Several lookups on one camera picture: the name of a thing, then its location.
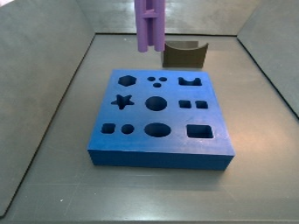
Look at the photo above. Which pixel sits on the purple three prong peg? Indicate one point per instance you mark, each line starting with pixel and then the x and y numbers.
pixel 150 24

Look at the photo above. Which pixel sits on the blue shape sorting block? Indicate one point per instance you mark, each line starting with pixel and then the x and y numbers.
pixel 161 121

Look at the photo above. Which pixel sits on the dark olive curved block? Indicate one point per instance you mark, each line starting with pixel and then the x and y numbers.
pixel 185 54

